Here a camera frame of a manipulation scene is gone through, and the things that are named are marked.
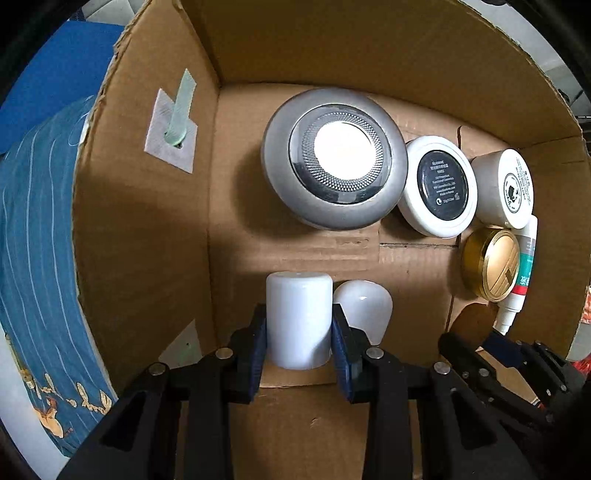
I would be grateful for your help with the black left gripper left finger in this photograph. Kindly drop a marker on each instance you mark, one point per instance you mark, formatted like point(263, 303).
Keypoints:
point(174, 423)

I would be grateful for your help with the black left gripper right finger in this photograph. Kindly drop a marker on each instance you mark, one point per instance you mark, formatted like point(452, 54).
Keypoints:
point(424, 422)

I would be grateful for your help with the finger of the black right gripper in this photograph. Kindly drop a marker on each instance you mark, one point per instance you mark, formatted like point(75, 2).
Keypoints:
point(482, 379)
point(555, 381)

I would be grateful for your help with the white earbuds case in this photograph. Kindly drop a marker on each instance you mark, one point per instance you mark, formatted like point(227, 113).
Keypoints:
point(367, 306)

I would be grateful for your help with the white cylinder bottle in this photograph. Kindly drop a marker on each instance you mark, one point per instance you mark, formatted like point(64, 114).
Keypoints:
point(299, 319)

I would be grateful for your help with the round silver tin gold emblem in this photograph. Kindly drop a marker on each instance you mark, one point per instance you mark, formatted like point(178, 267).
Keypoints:
point(335, 158)

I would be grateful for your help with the white square sticker lower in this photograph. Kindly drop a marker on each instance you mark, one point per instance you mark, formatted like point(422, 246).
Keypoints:
point(184, 350)

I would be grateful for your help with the white tube green label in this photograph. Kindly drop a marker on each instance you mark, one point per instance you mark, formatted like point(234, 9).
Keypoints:
point(513, 304)

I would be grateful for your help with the blue striped cloth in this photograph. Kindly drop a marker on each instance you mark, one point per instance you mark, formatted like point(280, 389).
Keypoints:
point(65, 379)

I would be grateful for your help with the white cream jar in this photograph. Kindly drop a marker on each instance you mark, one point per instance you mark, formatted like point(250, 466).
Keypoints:
point(505, 189)

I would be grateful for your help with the cardboard box blue printed outside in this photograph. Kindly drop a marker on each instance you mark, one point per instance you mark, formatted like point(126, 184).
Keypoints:
point(157, 248)

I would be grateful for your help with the white sticker with green tape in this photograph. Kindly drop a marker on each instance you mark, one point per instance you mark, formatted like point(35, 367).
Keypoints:
point(171, 135)

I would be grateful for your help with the blue foam mat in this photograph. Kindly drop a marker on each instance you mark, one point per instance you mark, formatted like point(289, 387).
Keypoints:
point(70, 65)

